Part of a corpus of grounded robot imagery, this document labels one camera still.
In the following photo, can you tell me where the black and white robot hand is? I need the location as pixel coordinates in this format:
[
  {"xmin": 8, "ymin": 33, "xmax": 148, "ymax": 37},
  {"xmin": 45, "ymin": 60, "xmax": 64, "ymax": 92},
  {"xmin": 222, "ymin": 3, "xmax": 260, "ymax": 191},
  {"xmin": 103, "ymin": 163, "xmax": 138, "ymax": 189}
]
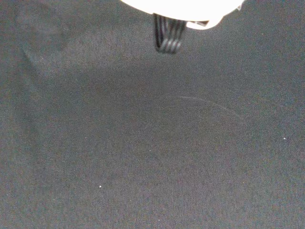
[{"xmin": 121, "ymin": 0, "xmax": 246, "ymax": 54}]

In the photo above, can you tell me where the black bench cloth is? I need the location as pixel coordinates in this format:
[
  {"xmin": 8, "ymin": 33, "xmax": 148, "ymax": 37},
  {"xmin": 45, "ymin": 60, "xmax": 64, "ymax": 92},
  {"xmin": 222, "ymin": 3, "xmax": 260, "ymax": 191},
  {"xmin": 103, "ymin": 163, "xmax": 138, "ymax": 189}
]
[{"xmin": 0, "ymin": 0, "xmax": 305, "ymax": 229}]

